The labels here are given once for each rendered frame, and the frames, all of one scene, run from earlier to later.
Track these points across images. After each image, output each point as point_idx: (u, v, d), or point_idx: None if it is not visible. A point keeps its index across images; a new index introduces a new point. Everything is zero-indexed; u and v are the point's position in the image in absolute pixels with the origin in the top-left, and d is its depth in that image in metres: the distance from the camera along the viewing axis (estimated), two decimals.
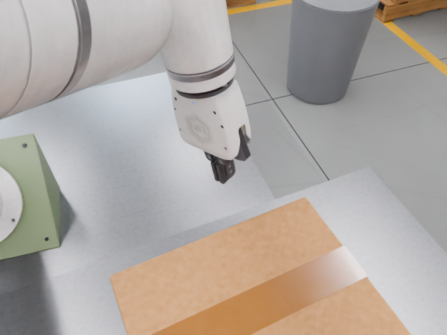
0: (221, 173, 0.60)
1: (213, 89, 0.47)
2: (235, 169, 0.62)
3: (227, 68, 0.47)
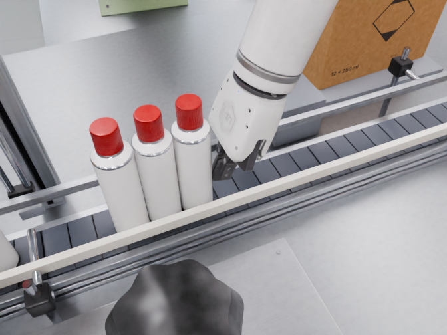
0: (218, 170, 0.60)
1: (262, 90, 0.48)
2: (231, 176, 0.62)
3: (286, 82, 0.48)
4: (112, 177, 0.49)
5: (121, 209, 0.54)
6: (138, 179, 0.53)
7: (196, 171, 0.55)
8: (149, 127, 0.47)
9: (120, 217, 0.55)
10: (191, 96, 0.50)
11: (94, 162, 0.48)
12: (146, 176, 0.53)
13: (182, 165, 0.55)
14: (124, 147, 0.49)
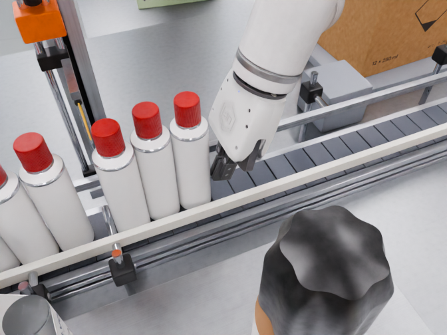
0: (218, 170, 0.60)
1: (262, 90, 0.48)
2: (231, 176, 0.62)
3: (285, 81, 0.48)
4: (117, 177, 0.49)
5: (125, 210, 0.54)
6: (140, 178, 0.53)
7: (189, 169, 0.56)
8: (151, 123, 0.48)
9: (124, 217, 0.55)
10: (191, 94, 0.50)
11: (98, 165, 0.48)
12: (149, 173, 0.53)
13: (176, 159, 0.55)
14: (126, 147, 0.49)
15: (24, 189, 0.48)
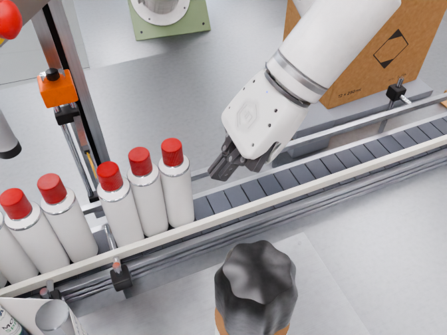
0: (219, 168, 0.60)
1: (295, 93, 0.50)
2: (228, 179, 0.62)
3: (316, 90, 0.51)
4: (116, 206, 0.63)
5: (123, 230, 0.68)
6: (134, 205, 0.67)
7: (174, 197, 0.69)
8: (143, 164, 0.62)
9: (122, 236, 0.69)
10: (175, 141, 0.64)
11: (102, 197, 0.62)
12: (142, 201, 0.67)
13: (164, 189, 0.69)
14: (124, 182, 0.63)
15: (44, 216, 0.62)
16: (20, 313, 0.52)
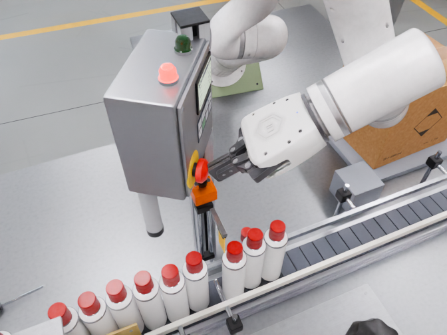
0: (220, 166, 0.60)
1: (324, 121, 0.52)
2: (222, 180, 0.62)
3: (343, 129, 0.53)
4: (237, 272, 0.83)
5: (235, 287, 0.88)
6: (245, 268, 0.87)
7: (273, 260, 0.90)
8: (259, 242, 0.82)
9: (233, 291, 0.90)
10: (280, 223, 0.84)
11: (227, 266, 0.82)
12: (251, 266, 0.87)
13: (266, 255, 0.90)
14: (242, 254, 0.84)
15: None
16: None
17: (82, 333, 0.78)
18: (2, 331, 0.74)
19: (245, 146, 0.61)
